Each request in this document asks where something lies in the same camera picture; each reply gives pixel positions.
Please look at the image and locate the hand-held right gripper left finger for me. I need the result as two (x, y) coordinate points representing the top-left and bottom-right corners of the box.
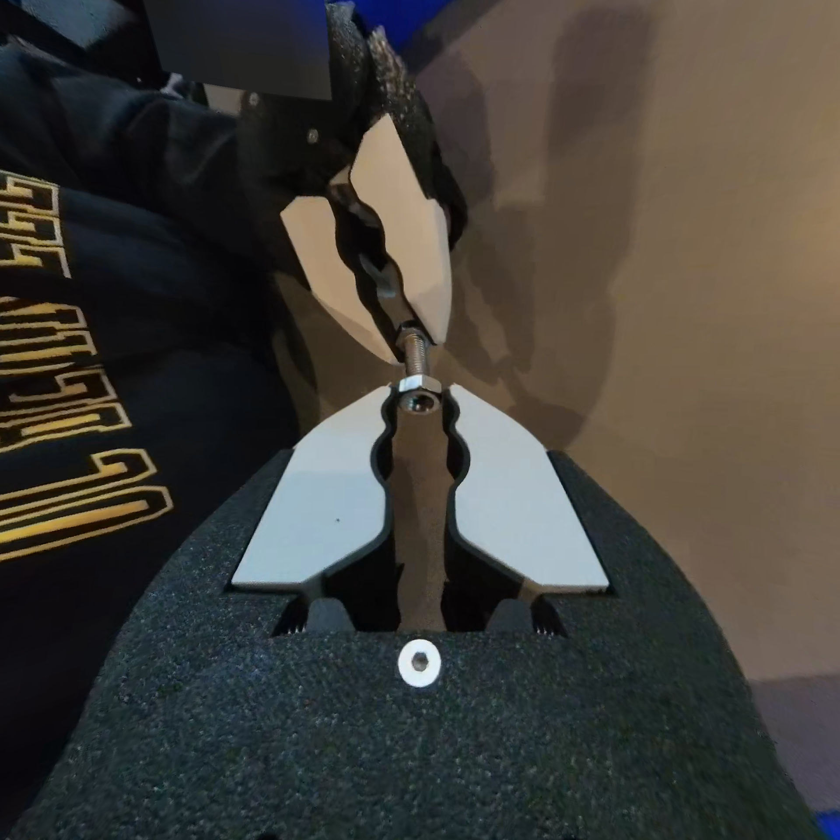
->
(230, 385), (399, 598)

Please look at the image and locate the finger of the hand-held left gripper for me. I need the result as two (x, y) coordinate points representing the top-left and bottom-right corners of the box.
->
(280, 194), (400, 367)
(349, 115), (455, 349)

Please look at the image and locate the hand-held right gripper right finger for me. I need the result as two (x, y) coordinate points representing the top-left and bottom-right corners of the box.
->
(443, 384), (611, 599)

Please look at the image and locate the blue plastic bin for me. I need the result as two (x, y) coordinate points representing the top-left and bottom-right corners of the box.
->
(384, 0), (463, 56)

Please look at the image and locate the steel hex bolt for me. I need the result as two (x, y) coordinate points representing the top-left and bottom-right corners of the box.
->
(392, 331), (448, 418)

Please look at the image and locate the person's left forearm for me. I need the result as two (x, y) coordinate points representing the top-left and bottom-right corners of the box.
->
(0, 46), (290, 263)

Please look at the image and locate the person's navy printed sweatshirt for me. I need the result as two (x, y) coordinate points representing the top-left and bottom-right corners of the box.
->
(0, 164), (309, 828)

